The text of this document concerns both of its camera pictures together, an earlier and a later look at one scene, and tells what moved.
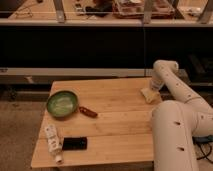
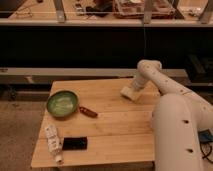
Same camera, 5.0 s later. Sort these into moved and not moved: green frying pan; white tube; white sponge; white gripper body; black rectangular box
Moved: white sponge; white gripper body
Not moved: green frying pan; black rectangular box; white tube
